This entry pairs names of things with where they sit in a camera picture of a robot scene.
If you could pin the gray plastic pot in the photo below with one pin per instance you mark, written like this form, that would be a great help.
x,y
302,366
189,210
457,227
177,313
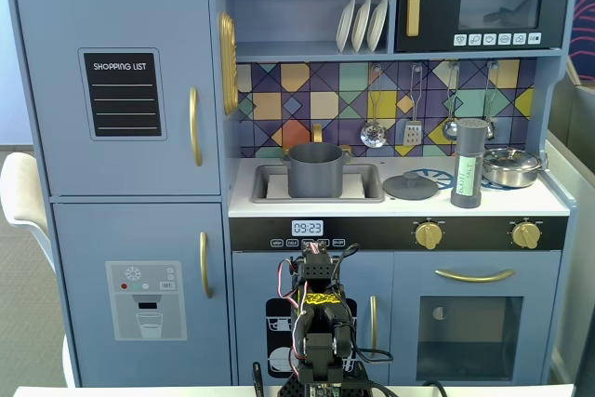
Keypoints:
x,y
316,174

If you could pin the gold toy phone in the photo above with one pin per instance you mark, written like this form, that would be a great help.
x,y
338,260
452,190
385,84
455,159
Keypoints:
x,y
228,67

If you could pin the black shopping list chalkboard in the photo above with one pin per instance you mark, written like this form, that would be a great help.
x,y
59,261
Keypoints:
x,y
121,76

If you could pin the steel ladle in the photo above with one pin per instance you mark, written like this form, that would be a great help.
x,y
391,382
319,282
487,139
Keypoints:
x,y
449,129

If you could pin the gray sink basin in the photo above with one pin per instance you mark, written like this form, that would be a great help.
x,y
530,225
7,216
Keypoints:
x,y
372,183

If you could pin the gold faucet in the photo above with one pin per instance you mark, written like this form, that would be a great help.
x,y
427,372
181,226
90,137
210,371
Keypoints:
x,y
317,133

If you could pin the blue fridge door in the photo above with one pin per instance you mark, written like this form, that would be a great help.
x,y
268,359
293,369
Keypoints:
x,y
56,136

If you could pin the gray capped salt shaker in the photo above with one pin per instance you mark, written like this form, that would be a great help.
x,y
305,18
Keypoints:
x,y
467,141

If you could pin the steel spoon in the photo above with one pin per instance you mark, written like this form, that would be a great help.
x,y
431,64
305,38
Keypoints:
x,y
490,131

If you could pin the steel slotted skimmer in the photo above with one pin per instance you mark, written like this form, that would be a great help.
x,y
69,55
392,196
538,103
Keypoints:
x,y
373,134

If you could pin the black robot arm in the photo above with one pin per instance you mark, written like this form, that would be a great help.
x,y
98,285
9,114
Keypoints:
x,y
321,350

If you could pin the blue dishwasher door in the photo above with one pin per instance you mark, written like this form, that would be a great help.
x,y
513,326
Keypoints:
x,y
251,276

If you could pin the steel slotted spatula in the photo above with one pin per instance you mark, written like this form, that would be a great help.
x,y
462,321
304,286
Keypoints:
x,y
413,133

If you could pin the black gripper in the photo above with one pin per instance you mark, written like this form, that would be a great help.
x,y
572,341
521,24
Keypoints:
x,y
317,250

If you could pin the white chair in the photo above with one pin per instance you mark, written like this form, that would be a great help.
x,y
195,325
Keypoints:
x,y
23,192

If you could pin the gold stove knob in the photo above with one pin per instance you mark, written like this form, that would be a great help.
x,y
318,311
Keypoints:
x,y
526,234
428,235

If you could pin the white plate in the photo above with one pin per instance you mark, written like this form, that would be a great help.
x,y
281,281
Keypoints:
x,y
360,25
377,22
344,25

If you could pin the gray round pot lid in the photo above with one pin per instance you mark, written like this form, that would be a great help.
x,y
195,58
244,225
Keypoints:
x,y
409,188

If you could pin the blue oven door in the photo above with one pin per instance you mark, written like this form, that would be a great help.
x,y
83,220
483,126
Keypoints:
x,y
409,276

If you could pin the light blue desk divider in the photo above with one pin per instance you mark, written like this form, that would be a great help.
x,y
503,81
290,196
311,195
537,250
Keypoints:
x,y
576,136

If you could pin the blue wooden toy kitchen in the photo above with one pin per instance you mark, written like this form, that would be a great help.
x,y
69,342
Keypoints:
x,y
297,11

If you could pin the blue freezer door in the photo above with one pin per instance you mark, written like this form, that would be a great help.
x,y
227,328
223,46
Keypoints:
x,y
93,239

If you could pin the steel pot with lid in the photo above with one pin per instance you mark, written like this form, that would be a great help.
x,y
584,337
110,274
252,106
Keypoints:
x,y
511,167

